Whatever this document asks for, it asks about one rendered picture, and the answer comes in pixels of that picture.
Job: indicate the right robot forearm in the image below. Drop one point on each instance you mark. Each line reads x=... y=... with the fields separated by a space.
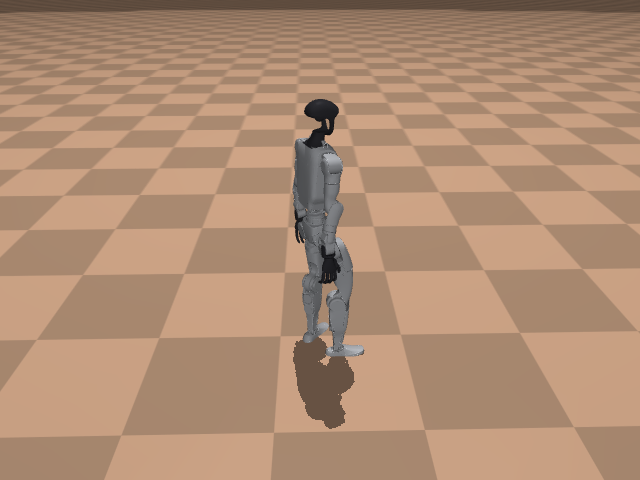
x=330 y=223

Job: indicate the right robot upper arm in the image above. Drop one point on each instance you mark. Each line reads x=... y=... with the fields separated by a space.
x=332 y=167

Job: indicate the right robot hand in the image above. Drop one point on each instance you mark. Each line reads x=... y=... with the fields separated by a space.
x=330 y=265

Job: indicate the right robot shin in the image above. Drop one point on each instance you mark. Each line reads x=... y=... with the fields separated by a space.
x=338 y=318

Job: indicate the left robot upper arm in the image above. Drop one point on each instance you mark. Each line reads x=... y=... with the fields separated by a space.
x=296 y=146

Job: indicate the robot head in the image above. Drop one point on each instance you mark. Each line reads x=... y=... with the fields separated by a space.
x=320 y=109

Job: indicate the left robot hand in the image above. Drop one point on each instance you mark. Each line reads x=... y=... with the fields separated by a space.
x=296 y=227

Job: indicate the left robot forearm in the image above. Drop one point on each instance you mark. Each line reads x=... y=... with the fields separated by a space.
x=301 y=210

